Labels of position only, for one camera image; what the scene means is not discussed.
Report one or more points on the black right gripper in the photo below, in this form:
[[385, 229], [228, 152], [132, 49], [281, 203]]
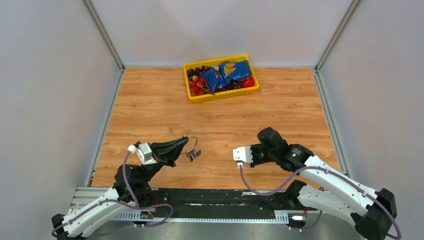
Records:
[[255, 163]]

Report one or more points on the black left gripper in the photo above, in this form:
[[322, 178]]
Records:
[[159, 148]]

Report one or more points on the large metal keyring with keys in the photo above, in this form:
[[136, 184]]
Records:
[[194, 152]]

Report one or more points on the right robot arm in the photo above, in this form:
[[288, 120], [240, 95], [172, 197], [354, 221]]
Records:
[[317, 185]]

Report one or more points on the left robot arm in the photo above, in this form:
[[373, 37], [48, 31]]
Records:
[[131, 190]]

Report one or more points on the red tomato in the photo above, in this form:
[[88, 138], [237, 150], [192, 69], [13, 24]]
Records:
[[248, 82]]

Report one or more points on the red strawberries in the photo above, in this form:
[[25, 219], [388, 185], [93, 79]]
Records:
[[197, 86]]

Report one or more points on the dark grape bunch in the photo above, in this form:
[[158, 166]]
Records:
[[197, 71]]

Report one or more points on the blue snack bag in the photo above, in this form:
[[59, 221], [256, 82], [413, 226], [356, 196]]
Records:
[[227, 76]]

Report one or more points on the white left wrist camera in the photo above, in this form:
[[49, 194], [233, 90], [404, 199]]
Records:
[[144, 153]]

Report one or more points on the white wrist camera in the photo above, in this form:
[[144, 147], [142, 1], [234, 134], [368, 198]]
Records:
[[144, 153], [242, 155]]

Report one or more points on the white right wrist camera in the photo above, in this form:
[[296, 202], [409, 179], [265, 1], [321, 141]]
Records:
[[242, 155]]

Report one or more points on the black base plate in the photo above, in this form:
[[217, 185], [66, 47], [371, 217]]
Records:
[[218, 203]]

